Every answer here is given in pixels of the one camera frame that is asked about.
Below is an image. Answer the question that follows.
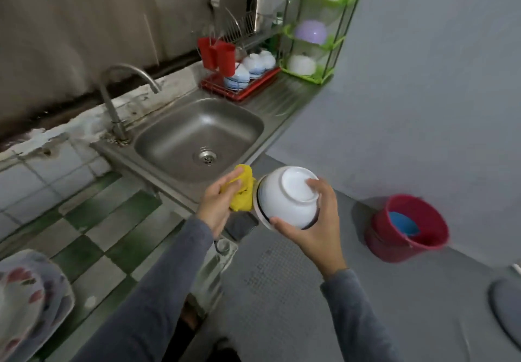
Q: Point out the person's left hand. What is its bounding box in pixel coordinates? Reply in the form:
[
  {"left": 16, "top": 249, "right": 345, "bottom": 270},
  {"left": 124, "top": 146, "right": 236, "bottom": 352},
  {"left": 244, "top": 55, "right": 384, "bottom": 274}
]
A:
[{"left": 196, "top": 166, "right": 245, "bottom": 239}]

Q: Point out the person's right hand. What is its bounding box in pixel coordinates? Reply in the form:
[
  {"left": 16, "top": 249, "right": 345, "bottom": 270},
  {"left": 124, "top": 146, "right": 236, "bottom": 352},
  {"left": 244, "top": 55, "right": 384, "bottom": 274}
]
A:
[{"left": 271, "top": 179, "right": 348, "bottom": 281}]

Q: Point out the cream plastic bowl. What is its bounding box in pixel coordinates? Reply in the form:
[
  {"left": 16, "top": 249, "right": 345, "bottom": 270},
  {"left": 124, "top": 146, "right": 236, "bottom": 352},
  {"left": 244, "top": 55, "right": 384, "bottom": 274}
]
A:
[{"left": 287, "top": 54, "right": 319, "bottom": 78}]

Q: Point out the purple plastic bowl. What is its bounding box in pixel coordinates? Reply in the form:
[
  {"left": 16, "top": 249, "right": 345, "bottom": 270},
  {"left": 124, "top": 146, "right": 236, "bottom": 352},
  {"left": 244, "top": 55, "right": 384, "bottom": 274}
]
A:
[{"left": 293, "top": 20, "right": 329, "bottom": 47}]

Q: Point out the person's right forearm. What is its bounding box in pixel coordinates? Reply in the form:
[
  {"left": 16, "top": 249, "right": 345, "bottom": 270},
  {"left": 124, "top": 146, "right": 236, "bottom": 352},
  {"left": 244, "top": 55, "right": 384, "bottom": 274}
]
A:
[{"left": 320, "top": 268, "right": 404, "bottom": 362}]

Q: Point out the person's black shoe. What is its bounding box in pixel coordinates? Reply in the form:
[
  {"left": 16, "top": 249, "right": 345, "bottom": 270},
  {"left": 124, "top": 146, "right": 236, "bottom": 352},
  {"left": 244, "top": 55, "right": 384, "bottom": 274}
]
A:
[{"left": 207, "top": 337, "right": 241, "bottom": 362}]

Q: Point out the dark square container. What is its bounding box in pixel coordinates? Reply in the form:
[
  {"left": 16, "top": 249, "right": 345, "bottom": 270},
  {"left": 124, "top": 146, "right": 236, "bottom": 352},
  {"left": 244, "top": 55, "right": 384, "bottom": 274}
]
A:
[{"left": 224, "top": 210, "right": 260, "bottom": 243}]

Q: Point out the tray of small cups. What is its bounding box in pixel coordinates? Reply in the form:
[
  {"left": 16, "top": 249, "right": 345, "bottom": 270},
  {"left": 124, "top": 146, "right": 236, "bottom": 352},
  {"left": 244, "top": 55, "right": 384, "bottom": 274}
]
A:
[{"left": 213, "top": 236, "right": 241, "bottom": 271}]

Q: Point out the red plastic bucket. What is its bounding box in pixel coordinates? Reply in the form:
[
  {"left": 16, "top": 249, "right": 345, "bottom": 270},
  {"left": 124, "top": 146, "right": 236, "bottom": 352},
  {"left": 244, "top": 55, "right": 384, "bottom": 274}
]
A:
[{"left": 364, "top": 193, "right": 450, "bottom": 263}]

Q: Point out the stainless steel sink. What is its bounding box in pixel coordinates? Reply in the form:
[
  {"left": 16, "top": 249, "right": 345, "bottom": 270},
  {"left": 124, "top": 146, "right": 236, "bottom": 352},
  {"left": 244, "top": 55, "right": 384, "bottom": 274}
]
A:
[{"left": 90, "top": 65, "right": 331, "bottom": 212}]

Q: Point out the blue plastic scoop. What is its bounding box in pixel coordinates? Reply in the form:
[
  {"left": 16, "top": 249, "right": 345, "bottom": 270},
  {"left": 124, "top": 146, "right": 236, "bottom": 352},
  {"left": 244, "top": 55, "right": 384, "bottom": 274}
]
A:
[{"left": 389, "top": 211, "right": 423, "bottom": 238}]

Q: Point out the metal faucet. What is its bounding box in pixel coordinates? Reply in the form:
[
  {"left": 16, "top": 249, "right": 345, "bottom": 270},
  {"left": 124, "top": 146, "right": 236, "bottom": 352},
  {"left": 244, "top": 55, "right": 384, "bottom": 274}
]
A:
[{"left": 99, "top": 63, "right": 162, "bottom": 143}]

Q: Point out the green plastic shelf rack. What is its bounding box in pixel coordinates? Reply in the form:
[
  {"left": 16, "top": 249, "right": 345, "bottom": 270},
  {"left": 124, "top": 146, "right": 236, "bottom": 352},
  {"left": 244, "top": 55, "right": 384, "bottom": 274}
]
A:
[{"left": 279, "top": 0, "right": 361, "bottom": 86}]

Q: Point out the grey slipper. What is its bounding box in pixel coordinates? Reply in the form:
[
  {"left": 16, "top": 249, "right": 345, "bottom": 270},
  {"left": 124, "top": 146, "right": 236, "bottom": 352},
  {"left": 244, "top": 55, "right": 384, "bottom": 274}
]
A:
[{"left": 488, "top": 278, "right": 521, "bottom": 351}]

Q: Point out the metal wire dish rack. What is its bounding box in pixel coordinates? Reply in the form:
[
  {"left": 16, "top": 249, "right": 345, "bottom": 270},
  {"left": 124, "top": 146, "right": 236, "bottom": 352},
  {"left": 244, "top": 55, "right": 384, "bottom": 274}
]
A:
[{"left": 195, "top": 0, "right": 286, "bottom": 102}]

